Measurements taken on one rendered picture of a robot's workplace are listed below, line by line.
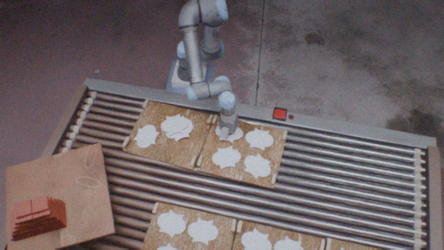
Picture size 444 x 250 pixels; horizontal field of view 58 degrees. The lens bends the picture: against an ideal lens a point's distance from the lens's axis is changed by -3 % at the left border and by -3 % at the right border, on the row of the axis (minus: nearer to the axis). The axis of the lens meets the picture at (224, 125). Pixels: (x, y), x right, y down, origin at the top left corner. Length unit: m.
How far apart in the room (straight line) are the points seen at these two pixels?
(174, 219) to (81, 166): 0.54
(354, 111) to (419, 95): 0.62
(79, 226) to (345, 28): 3.11
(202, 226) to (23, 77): 2.72
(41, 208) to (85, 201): 0.25
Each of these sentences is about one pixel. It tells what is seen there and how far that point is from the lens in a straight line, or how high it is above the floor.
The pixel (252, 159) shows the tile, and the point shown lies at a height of 0.95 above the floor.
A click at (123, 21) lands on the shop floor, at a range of 4.37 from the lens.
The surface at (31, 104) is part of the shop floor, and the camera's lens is 3.98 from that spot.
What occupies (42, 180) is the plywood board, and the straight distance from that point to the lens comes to 2.22.
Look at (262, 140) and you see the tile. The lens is 2.20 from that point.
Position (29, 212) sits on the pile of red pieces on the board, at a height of 1.23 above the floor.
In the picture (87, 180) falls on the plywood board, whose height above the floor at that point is 1.04.
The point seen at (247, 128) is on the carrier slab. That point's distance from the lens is 2.25.
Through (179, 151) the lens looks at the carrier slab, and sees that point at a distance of 2.20.
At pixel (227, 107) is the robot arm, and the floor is 1.23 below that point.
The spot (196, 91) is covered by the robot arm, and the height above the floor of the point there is 1.25.
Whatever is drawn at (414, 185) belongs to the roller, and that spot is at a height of 0.92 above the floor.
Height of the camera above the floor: 2.83
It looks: 57 degrees down
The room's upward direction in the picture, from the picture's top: 4 degrees counter-clockwise
